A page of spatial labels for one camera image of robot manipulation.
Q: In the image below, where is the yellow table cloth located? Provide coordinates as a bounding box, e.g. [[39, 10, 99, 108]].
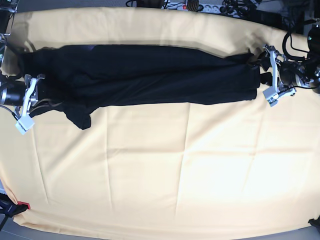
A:
[[0, 6, 320, 240]]

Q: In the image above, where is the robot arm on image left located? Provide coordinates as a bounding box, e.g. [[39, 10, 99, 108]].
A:
[[0, 0, 45, 111]]

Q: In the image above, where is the black box in background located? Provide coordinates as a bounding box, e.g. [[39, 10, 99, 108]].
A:
[[246, 10, 282, 29]]

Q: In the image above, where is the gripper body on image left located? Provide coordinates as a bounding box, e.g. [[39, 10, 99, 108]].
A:
[[22, 79, 41, 110]]

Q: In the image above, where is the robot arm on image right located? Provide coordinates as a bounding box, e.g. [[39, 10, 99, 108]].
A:
[[253, 19, 320, 101]]

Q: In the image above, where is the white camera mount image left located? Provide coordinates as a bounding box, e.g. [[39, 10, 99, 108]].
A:
[[15, 74, 46, 135]]

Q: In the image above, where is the black T-shirt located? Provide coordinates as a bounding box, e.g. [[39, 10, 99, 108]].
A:
[[21, 44, 260, 130]]

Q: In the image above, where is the white power strip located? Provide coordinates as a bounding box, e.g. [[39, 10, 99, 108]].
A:
[[161, 0, 231, 14]]

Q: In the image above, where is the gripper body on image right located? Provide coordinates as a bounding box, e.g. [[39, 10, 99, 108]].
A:
[[279, 61, 300, 87]]

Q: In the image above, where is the red and black clamp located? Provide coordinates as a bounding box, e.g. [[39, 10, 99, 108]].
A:
[[0, 193, 30, 226]]

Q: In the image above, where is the black clamp at corner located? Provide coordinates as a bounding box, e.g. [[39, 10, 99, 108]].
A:
[[308, 216, 320, 230]]

